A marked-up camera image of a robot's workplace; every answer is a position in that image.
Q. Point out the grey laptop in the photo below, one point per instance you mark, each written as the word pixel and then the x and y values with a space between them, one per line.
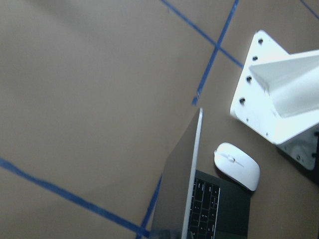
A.
pixel 194 205

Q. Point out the white computer mouse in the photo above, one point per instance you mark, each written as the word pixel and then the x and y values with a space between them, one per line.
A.
pixel 237 165

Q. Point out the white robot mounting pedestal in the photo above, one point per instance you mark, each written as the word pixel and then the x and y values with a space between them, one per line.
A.
pixel 277 96

